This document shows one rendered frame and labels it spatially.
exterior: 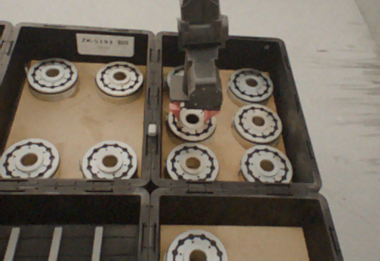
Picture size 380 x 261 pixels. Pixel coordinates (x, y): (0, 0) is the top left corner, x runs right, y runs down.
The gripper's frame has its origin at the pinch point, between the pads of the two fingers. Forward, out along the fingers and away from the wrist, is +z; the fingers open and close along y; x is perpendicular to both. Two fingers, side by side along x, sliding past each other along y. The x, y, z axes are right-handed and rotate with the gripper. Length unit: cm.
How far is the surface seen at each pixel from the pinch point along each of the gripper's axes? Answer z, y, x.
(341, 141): 17.3, 40.0, 8.6
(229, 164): 4.2, 8.0, -8.2
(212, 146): 4.1, 4.7, -4.1
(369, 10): 86, 121, 161
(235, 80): 1.0, 10.6, 12.5
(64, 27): -6.3, -28.2, 18.7
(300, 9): 17, 40, 63
